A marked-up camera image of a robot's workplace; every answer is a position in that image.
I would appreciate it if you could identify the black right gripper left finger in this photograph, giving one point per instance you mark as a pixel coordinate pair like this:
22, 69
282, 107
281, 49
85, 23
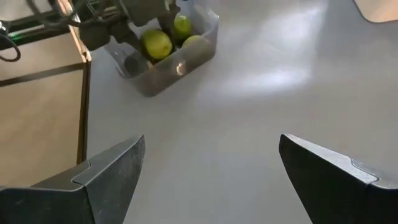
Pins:
102, 183

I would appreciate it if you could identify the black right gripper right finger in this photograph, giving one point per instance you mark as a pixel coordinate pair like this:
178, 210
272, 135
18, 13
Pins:
335, 186

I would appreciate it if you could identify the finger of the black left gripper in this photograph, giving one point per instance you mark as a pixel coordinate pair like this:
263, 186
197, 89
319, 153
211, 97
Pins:
127, 37
168, 31

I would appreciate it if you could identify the small green lime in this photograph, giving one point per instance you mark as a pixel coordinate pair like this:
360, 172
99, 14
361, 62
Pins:
182, 26

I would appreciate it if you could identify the large green lime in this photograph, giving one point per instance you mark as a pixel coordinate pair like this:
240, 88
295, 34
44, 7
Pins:
157, 43

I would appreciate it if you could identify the pale green lime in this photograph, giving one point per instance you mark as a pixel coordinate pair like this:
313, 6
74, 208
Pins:
196, 41

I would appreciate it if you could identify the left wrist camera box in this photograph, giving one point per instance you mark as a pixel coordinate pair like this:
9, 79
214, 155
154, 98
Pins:
94, 35

